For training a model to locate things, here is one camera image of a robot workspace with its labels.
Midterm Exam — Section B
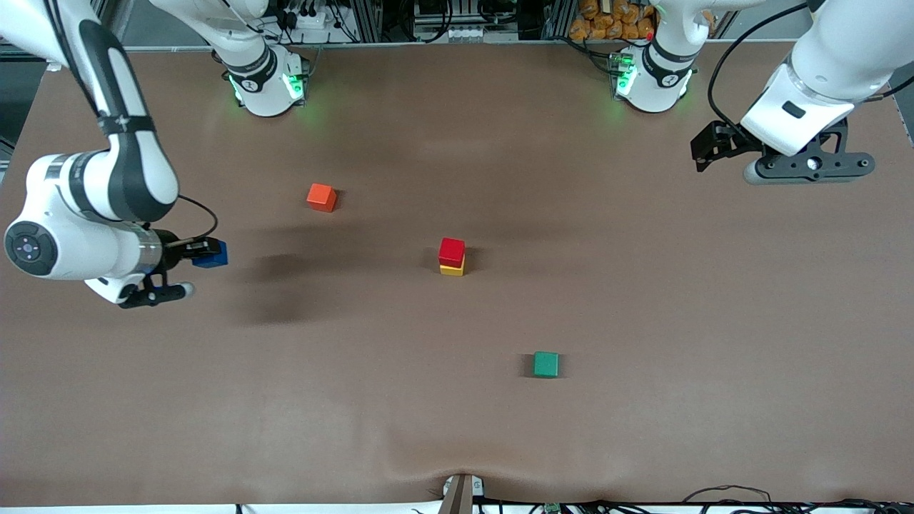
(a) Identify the blue wooden block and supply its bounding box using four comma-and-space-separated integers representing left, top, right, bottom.
191, 241, 229, 269

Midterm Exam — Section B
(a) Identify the orange wooden block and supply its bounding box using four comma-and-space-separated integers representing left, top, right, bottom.
306, 183, 338, 213

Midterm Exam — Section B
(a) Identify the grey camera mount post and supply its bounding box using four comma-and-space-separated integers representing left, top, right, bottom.
437, 473, 486, 514

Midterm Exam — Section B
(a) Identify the black cable bundle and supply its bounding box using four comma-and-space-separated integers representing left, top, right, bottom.
682, 484, 914, 514

